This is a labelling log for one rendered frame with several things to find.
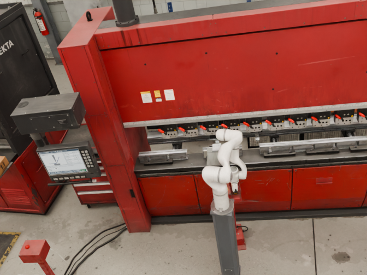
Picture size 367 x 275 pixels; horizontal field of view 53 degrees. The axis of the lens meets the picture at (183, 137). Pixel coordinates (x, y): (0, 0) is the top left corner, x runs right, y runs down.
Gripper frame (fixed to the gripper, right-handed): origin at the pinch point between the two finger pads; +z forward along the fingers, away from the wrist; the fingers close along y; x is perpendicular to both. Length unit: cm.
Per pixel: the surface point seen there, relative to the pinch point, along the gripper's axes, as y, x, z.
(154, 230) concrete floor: -21, -94, 77
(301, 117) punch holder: -32, 68, -53
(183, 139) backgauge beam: -69, -44, -12
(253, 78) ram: -40, 27, -96
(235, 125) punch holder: -38, 8, -48
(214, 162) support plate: -18.0, -15.7, -23.6
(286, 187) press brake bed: -16, 54, 25
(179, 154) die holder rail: -43, -49, -16
